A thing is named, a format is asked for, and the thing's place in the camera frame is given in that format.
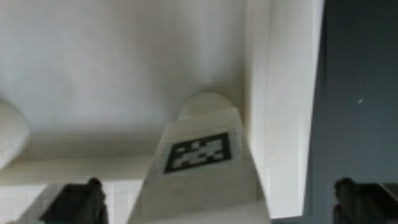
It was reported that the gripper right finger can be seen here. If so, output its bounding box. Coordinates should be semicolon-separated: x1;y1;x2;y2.
333;178;398;224

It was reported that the white square table top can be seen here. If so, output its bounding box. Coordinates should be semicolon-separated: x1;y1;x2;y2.
0;0;326;224

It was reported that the white table leg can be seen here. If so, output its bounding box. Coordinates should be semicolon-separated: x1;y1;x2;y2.
128;92;272;224

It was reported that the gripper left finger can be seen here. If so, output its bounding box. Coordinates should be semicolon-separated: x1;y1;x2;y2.
40;178;109;224

